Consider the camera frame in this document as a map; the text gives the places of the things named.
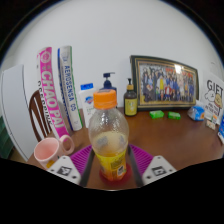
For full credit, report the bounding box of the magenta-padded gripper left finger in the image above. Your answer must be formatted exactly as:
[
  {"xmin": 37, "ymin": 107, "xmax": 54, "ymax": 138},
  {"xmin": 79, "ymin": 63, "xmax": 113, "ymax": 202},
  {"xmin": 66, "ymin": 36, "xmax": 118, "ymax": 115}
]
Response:
[{"xmin": 46, "ymin": 144, "xmax": 96, "ymax": 188}]

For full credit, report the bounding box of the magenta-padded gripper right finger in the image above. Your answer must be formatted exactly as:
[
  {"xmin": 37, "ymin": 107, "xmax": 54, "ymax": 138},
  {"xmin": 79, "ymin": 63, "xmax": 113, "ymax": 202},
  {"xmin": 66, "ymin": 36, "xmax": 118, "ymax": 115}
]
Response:
[{"xmin": 128, "ymin": 143, "xmax": 178, "ymax": 187}]

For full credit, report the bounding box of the orange juice bottle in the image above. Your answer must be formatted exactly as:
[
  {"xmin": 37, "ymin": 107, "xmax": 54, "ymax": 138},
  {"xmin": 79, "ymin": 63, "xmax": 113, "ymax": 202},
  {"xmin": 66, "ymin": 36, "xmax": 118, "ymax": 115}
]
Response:
[{"xmin": 88, "ymin": 89, "xmax": 130, "ymax": 183}]

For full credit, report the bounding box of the pink mug with yellow print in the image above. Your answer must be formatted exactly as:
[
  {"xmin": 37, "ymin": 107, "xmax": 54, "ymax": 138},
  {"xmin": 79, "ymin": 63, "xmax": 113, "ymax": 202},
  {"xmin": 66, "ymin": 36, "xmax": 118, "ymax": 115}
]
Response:
[{"xmin": 33, "ymin": 134, "xmax": 75, "ymax": 169}]

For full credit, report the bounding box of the small green packet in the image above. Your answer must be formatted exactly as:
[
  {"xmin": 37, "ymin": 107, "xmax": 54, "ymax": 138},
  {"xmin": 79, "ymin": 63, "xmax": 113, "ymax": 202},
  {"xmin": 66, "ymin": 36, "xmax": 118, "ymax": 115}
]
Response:
[
  {"xmin": 167, "ymin": 111, "xmax": 182, "ymax": 121},
  {"xmin": 148, "ymin": 109, "xmax": 165, "ymax": 120}
]

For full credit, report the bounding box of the brown wooden chair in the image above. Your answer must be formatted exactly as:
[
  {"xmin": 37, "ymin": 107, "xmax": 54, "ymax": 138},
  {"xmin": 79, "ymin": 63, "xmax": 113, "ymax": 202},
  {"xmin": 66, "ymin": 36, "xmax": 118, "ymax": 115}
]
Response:
[{"xmin": 28, "ymin": 89, "xmax": 54, "ymax": 143}]

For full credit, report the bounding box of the white bottle with blue cap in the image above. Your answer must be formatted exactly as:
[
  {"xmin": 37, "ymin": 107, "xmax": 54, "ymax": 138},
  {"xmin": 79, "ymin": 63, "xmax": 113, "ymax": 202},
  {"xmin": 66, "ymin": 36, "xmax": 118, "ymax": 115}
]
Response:
[{"xmin": 78, "ymin": 83, "xmax": 96, "ymax": 129}]

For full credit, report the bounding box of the blue and white tissue pack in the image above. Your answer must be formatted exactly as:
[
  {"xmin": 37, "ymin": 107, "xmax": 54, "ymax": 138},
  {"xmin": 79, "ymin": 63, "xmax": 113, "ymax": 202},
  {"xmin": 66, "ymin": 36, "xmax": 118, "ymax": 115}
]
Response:
[{"xmin": 186, "ymin": 105, "xmax": 206, "ymax": 122}]

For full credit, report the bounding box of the green crate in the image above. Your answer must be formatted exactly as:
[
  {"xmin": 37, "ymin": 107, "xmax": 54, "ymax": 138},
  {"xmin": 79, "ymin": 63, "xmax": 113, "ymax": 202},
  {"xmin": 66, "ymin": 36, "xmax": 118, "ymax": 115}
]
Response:
[{"xmin": 0, "ymin": 114, "xmax": 15, "ymax": 160}]

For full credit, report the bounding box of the small beige snack packet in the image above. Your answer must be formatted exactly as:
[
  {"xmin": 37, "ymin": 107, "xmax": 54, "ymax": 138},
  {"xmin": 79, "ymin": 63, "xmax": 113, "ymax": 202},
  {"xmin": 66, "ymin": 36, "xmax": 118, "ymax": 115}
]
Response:
[{"xmin": 205, "ymin": 119, "xmax": 218, "ymax": 131}]

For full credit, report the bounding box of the small amber pump bottle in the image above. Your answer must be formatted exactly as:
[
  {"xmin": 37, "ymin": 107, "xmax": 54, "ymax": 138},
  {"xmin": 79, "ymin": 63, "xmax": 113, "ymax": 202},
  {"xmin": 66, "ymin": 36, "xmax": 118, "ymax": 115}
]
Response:
[{"xmin": 123, "ymin": 78, "xmax": 139, "ymax": 117}]

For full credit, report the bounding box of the blue detergent bottle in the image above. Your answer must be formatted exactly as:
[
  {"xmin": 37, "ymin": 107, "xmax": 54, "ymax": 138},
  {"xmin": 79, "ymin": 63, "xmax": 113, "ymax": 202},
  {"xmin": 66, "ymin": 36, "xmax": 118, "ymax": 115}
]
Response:
[{"xmin": 217, "ymin": 114, "xmax": 224, "ymax": 145}]

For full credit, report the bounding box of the white refrigerator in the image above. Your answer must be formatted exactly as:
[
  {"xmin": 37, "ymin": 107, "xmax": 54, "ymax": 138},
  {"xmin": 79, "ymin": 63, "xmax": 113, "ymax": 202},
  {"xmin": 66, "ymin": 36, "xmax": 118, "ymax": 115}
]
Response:
[{"xmin": 0, "ymin": 64, "xmax": 38, "ymax": 163}]

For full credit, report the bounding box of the framed group photo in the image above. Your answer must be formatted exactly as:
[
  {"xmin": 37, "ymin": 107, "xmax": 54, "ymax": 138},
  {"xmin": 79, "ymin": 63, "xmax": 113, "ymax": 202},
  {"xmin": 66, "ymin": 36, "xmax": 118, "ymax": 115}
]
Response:
[{"xmin": 129, "ymin": 54, "xmax": 200, "ymax": 112}]

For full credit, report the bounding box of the white paper gift bag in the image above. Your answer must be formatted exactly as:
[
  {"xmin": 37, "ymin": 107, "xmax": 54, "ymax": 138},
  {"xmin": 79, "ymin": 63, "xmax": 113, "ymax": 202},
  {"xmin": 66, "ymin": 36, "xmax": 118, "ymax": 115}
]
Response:
[{"xmin": 199, "ymin": 70, "xmax": 224, "ymax": 126}]

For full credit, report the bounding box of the dark blue pump bottle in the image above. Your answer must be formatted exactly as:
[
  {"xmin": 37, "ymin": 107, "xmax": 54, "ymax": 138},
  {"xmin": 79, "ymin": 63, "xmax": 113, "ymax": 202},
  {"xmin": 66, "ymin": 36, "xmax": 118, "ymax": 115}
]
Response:
[{"xmin": 99, "ymin": 71, "xmax": 118, "ymax": 93}]

